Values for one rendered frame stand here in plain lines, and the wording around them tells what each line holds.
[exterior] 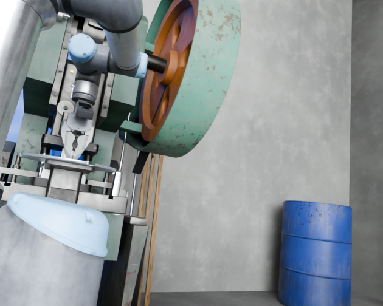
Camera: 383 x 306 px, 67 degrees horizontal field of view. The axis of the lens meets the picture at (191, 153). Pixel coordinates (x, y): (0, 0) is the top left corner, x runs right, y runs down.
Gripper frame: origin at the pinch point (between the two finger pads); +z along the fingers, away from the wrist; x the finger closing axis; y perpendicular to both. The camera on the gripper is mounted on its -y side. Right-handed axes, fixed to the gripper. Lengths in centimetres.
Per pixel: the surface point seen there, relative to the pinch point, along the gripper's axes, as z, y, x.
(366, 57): -210, 122, -330
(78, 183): 6.5, 10.7, -4.0
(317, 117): -117, 143, -269
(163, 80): -46, 27, -33
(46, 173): 4.0, 23.7, 6.0
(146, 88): -53, 58, -34
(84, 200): 12.0, 13.7, -7.3
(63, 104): -21.0, 18.9, 5.3
